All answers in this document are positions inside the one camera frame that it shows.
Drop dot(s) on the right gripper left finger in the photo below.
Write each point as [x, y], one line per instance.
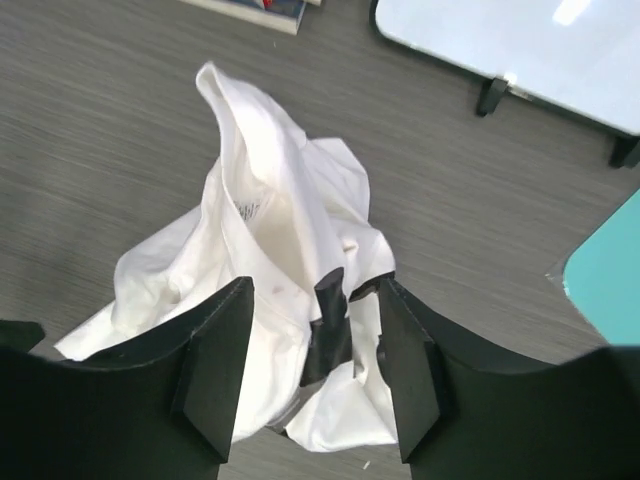
[159, 406]

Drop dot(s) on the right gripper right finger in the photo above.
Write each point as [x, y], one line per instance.
[467, 408]

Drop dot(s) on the white t-shirt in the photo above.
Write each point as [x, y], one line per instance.
[291, 213]

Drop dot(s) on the blue Nineteen Eighty-Four book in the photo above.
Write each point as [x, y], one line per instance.
[281, 15]

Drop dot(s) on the teal cutting board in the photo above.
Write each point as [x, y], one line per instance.
[601, 277]

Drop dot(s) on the right whiteboard stand foot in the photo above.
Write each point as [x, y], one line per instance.
[625, 153]

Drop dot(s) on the whiteboard stand foot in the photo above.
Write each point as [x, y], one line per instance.
[491, 93]
[625, 153]

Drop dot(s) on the left whiteboard stand foot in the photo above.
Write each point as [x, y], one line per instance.
[491, 93]

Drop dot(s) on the white whiteboard with writing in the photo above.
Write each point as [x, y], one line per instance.
[582, 56]

